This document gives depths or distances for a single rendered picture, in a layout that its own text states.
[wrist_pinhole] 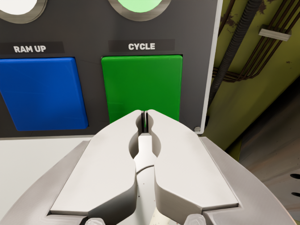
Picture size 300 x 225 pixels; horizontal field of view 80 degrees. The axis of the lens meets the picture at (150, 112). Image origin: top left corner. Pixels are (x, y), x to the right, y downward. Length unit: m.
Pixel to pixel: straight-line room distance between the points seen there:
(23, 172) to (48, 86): 1.24
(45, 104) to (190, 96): 0.15
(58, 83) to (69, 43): 0.04
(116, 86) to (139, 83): 0.02
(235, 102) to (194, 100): 0.43
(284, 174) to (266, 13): 0.33
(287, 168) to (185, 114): 0.34
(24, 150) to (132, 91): 1.34
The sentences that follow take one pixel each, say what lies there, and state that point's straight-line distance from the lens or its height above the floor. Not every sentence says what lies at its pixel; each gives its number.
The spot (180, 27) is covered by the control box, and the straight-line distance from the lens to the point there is 0.18.
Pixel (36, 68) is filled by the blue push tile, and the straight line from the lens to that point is 0.20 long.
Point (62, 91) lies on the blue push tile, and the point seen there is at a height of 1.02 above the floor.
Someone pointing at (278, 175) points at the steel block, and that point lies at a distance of 0.52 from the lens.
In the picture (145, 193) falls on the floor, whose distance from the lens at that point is 1.16.
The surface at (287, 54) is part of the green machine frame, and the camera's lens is 0.50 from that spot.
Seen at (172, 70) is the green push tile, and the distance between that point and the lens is 0.17.
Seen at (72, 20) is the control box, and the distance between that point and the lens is 0.18.
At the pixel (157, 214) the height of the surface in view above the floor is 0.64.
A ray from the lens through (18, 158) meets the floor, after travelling 1.48.
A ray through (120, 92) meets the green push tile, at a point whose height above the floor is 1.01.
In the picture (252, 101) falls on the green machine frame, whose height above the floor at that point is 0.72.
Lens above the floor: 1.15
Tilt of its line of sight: 58 degrees down
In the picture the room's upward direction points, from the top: straight up
